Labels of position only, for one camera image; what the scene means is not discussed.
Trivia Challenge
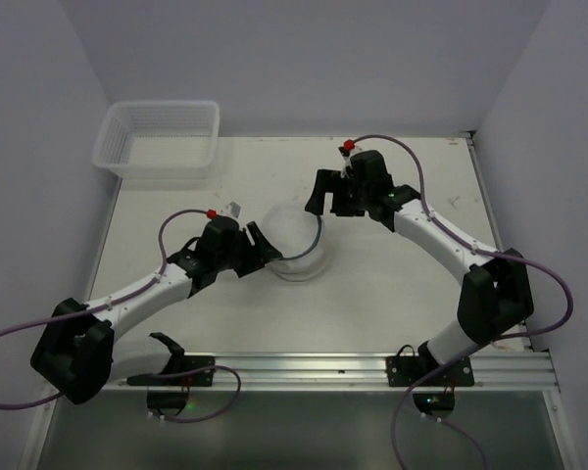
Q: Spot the white plastic mesh basket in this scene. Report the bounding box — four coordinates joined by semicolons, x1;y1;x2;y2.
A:
91;100;221;180

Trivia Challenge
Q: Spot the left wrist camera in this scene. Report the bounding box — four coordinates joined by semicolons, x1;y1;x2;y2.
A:
207;201;241;220

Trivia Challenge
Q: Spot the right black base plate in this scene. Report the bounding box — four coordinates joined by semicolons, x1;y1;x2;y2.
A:
385;344;475;387

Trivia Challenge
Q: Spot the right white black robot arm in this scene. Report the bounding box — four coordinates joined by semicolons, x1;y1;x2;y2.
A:
305;150;534;379

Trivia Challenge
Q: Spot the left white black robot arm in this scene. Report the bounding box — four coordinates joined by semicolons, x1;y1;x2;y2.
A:
30;215;283;404

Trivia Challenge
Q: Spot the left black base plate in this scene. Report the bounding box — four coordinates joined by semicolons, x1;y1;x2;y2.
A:
126;355;216;387

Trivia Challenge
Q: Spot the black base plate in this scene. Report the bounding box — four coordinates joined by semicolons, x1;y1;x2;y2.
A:
385;344;475;387
126;355;216;387

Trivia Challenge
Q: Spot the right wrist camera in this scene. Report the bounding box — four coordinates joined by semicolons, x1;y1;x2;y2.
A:
338;139;362;178

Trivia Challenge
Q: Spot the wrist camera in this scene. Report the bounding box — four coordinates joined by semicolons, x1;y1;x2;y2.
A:
207;201;241;220
338;139;362;178

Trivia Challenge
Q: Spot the aluminium mounting rail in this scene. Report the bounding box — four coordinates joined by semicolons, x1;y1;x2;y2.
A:
97;343;558;394

